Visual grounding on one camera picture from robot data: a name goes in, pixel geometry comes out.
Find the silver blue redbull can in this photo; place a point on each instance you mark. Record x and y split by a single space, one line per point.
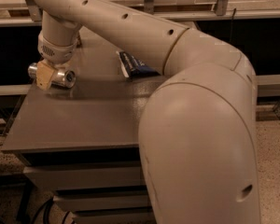
46 75

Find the grey drawer cabinet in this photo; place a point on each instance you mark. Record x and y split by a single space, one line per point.
81 144

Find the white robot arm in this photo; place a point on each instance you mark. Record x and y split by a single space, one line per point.
197 133

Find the metal window frame rail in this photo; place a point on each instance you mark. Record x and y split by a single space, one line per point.
177 3

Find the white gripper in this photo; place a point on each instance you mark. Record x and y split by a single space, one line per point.
55 52

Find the dark blue chip bag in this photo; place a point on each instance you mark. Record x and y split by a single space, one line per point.
132 67

